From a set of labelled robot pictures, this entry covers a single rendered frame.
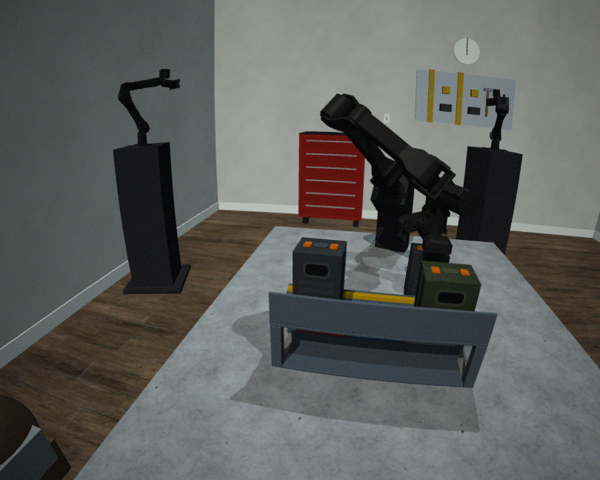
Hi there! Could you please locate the yellow flat bar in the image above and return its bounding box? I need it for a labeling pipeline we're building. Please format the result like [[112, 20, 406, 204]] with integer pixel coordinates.
[[288, 285, 415, 304]]

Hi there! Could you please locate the olive green tool case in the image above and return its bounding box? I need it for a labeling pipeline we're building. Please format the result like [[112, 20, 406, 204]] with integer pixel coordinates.
[[414, 261, 481, 311]]

